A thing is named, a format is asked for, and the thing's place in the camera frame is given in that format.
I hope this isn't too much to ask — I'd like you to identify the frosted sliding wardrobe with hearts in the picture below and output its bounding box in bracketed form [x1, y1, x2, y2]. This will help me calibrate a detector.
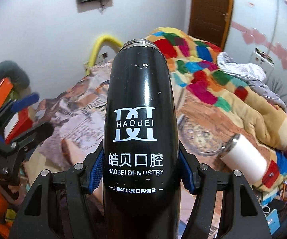
[224, 0, 287, 80]

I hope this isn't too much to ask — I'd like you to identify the brown wooden door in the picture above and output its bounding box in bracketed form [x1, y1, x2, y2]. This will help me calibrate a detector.
[188, 0, 234, 49]

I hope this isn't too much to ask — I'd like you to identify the white grey crumpled sheet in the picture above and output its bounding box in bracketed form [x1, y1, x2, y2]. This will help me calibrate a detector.
[216, 52, 287, 112]

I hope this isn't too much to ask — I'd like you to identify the colourful patchwork quilt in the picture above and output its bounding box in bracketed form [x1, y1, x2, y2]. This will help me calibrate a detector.
[147, 27, 287, 192]

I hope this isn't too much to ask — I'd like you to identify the black thermos flask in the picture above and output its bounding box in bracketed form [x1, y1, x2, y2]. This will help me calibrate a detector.
[103, 39, 180, 238]

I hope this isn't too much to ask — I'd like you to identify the blue booklet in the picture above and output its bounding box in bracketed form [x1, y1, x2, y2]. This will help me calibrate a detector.
[264, 209, 280, 235]

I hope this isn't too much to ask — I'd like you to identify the white thermos cup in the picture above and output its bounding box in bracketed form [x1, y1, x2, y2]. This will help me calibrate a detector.
[219, 134, 268, 184]

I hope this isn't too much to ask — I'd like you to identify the newspaper print tablecloth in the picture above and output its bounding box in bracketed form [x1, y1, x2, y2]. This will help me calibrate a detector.
[22, 61, 236, 239]

